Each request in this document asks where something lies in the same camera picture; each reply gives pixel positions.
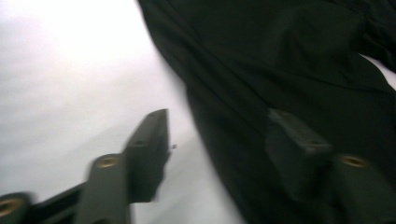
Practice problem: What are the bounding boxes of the black pants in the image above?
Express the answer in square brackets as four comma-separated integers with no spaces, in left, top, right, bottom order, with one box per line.
[136,0,396,224]

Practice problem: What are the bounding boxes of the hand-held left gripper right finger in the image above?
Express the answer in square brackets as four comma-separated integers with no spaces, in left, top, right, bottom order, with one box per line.
[266,107,396,224]

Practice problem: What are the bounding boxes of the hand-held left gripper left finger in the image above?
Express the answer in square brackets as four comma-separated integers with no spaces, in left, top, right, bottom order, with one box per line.
[74,108,171,224]

